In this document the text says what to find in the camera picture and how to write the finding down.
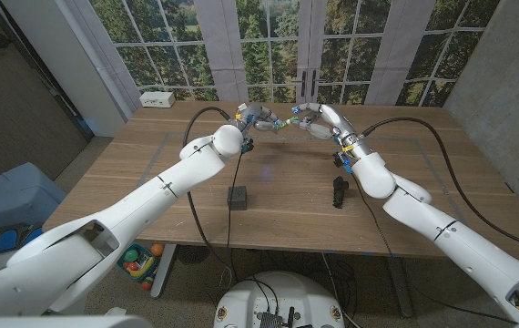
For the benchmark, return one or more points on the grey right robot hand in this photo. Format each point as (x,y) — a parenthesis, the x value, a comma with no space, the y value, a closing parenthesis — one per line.
(332,120)

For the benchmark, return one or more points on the grey table leg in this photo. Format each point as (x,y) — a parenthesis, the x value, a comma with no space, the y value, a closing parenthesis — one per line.
(400,287)

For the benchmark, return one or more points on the blue black foot pedal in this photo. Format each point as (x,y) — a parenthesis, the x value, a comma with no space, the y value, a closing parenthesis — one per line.
(4,240)

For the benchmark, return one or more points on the white power strip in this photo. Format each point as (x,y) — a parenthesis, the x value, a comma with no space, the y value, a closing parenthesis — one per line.
(157,99)

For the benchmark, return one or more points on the round black floor fan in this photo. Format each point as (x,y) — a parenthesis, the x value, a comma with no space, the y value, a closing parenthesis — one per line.
(193,254)

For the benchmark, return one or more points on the dark grey cube block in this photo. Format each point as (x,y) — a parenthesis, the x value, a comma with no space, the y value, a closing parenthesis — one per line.
(237,198)

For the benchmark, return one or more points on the white robot torso base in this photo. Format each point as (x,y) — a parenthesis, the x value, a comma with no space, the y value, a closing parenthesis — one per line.
(282,296)

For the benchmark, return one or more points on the black plastic toy figure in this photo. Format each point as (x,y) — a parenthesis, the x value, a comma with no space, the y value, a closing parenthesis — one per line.
(339,191)

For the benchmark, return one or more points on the white green dry-erase marker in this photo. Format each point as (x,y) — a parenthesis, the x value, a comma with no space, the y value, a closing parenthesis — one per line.
(284,124)

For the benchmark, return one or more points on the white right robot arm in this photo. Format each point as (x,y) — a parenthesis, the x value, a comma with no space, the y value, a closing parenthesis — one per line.
(446,232)

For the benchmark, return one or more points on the printed window forest backdrop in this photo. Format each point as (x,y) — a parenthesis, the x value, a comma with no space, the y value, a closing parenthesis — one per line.
(264,45)

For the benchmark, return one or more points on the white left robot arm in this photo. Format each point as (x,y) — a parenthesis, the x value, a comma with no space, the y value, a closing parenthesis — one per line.
(150,200)

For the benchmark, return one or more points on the white table leg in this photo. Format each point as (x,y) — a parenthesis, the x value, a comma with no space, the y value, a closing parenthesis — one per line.
(164,273)

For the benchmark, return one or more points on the teal basket of toys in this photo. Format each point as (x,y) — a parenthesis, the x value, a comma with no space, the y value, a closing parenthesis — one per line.
(139,266)

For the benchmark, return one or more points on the grey-blue storage bin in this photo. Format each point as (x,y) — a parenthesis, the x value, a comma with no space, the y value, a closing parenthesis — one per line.
(13,196)

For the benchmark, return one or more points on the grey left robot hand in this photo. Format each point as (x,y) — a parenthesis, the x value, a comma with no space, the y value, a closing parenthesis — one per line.
(257,116)

